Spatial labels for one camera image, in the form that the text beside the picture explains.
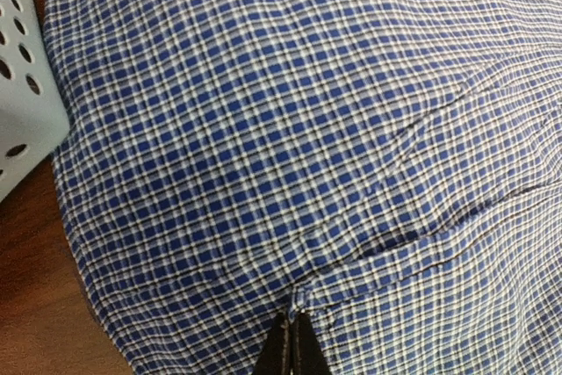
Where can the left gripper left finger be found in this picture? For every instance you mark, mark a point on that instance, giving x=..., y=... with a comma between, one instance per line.
x=275, y=356

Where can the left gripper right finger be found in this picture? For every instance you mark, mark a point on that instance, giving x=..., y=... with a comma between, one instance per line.
x=307, y=356

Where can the blue small-check shirt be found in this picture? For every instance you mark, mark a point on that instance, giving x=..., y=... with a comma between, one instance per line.
x=389, y=169

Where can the light blue plastic basket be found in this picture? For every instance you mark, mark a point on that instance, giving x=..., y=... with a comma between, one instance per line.
x=34, y=121

